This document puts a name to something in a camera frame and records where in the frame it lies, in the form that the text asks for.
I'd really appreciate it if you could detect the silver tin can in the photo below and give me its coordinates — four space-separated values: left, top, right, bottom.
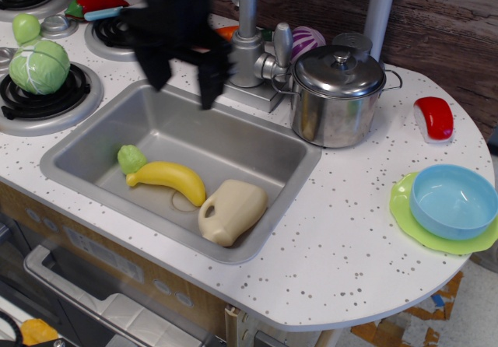
331 32 373 54

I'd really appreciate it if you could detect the blue handled toy knife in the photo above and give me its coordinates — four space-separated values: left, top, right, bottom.
84 6 124 22

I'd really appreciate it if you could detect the grey oven door handle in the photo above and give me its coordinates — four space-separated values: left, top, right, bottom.
24 245 224 346

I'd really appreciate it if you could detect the light green toy pear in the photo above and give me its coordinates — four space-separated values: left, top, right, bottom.
12 13 40 45

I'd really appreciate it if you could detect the steel pot lid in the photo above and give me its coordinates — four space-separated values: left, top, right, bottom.
293 45 386 99

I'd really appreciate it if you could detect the green toy cabbage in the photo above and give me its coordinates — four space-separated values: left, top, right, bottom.
9 40 71 95

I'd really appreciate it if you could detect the steel pot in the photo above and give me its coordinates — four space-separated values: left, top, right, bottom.
280 70 388 148

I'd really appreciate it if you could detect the small green toy lettuce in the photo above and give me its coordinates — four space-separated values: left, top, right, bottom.
117 145 148 175

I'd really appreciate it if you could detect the green plastic plate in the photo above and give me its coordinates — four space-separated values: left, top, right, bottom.
389 172 497 255

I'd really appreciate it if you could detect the red white toy sushi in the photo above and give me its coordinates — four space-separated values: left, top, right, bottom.
413 96 454 143

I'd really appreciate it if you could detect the grey toy sink basin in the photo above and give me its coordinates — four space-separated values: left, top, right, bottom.
40 81 321 264

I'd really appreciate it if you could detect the yellow toy object below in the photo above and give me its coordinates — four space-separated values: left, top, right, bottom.
20 318 59 346

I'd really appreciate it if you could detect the purple toy onion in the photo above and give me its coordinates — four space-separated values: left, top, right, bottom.
291 26 326 63

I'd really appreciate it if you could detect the back right stove burner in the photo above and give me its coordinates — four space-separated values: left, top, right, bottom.
85 17 136 62

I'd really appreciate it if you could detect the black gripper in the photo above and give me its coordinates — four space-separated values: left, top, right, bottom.
122 0 233 110

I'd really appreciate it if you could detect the grey toy faucet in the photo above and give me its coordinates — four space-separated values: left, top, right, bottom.
223 0 293 113

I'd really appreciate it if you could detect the cream toy jug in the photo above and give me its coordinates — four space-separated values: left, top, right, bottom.
198 179 268 247

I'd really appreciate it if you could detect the grey stove knob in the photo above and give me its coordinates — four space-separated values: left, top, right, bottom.
40 15 79 40

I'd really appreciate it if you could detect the red toy pepper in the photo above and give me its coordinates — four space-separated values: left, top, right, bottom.
65 0 130 21

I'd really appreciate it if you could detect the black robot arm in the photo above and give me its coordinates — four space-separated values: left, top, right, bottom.
118 0 232 110

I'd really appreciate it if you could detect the orange toy carrot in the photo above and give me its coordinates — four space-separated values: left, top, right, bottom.
215 26 239 42

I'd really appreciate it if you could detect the white vertical post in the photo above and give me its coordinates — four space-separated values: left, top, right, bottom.
363 0 393 61

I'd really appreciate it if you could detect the yellow toy banana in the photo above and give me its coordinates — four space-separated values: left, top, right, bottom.
125 161 206 207

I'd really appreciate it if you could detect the blue plastic bowl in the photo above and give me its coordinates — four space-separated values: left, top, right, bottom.
409 164 497 240

